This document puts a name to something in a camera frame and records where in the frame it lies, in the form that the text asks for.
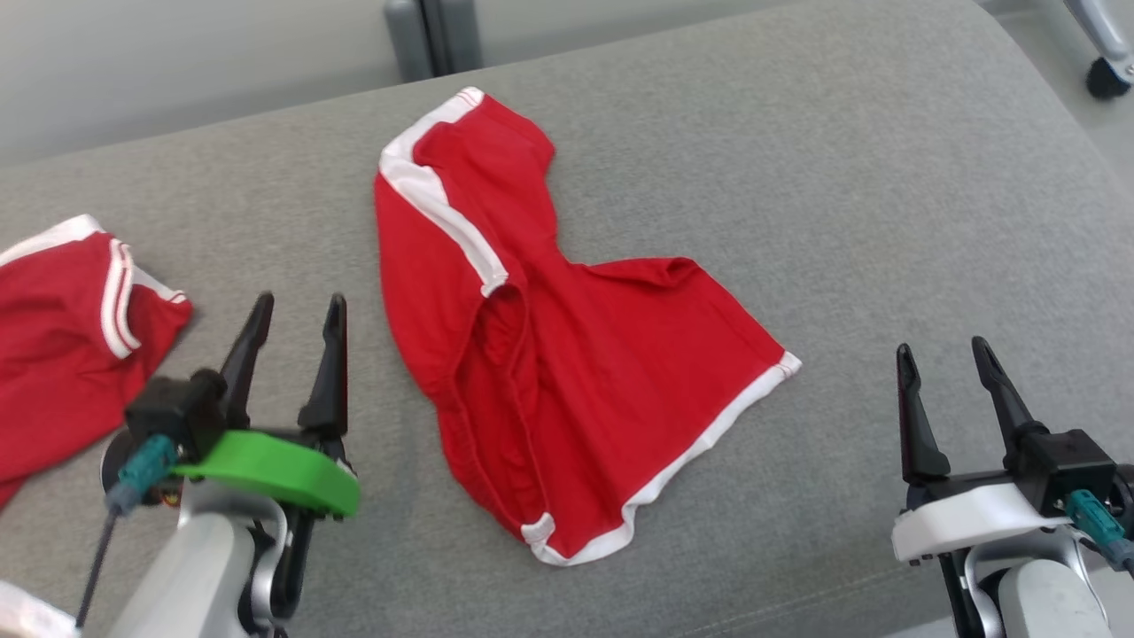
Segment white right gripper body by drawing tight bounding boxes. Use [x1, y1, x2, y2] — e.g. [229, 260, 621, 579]
[890, 470, 1075, 565]

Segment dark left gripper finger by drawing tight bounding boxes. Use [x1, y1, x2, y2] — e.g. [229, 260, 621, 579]
[297, 293, 349, 440]
[220, 292, 276, 433]

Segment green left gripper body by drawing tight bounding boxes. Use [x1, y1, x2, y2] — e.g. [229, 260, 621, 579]
[173, 430, 361, 520]

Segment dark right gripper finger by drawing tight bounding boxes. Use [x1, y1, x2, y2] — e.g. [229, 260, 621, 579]
[897, 344, 951, 485]
[971, 337, 1037, 471]

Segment red jersey with white trim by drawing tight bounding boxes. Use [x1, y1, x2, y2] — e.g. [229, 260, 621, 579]
[0, 214, 195, 510]

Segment red shorts with white trim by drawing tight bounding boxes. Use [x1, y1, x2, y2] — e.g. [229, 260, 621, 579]
[372, 86, 804, 568]

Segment grey fabric sofa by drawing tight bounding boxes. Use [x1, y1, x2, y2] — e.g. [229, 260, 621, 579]
[0, 0, 1134, 638]

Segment right cable with teal connector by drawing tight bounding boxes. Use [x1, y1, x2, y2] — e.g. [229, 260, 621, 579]
[1066, 489, 1134, 572]

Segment white tape tag on cable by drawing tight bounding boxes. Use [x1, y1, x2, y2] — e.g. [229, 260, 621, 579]
[0, 580, 81, 638]

